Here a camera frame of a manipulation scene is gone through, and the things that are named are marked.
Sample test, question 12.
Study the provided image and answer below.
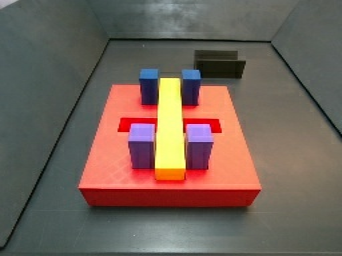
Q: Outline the red base board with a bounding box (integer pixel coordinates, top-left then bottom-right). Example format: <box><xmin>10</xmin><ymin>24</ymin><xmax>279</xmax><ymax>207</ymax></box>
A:
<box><xmin>78</xmin><ymin>85</ymin><xmax>261</xmax><ymax>207</ymax></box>

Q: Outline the yellow long bar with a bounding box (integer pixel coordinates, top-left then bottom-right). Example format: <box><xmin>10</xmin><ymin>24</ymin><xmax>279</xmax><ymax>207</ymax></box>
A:
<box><xmin>155</xmin><ymin>78</ymin><xmax>185</xmax><ymax>180</ymax></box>

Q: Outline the purple block right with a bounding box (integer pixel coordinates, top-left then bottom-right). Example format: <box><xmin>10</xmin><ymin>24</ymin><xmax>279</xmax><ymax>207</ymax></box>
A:
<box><xmin>185</xmin><ymin>124</ymin><xmax>213</xmax><ymax>170</ymax></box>

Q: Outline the purple block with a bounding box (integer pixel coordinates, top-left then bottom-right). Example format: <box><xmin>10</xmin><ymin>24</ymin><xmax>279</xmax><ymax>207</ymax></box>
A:
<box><xmin>185</xmin><ymin>124</ymin><xmax>213</xmax><ymax>170</ymax></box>
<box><xmin>128</xmin><ymin>123</ymin><xmax>155</xmax><ymax>169</ymax></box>

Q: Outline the purple block left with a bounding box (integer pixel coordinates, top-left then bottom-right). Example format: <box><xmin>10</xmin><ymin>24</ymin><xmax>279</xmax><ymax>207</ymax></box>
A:
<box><xmin>128</xmin><ymin>123</ymin><xmax>155</xmax><ymax>169</ymax></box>

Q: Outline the blue block right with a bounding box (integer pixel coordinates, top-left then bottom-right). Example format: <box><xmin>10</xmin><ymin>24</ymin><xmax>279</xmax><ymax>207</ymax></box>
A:
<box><xmin>181</xmin><ymin>69</ymin><xmax>201</xmax><ymax>106</ymax></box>

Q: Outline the blue block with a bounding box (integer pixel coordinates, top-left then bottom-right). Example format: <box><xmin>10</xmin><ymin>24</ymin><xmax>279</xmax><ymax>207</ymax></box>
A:
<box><xmin>181</xmin><ymin>69</ymin><xmax>201</xmax><ymax>106</ymax></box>
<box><xmin>138</xmin><ymin>69</ymin><xmax>159</xmax><ymax>105</ymax></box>

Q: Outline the blue block left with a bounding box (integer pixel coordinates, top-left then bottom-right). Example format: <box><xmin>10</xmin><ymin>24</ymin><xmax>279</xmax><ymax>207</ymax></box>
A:
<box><xmin>138</xmin><ymin>69</ymin><xmax>159</xmax><ymax>105</ymax></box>

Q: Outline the black angled bracket holder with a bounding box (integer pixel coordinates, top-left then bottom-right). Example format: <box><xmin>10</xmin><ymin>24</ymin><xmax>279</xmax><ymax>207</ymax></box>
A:
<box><xmin>193</xmin><ymin>50</ymin><xmax>245</xmax><ymax>79</ymax></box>

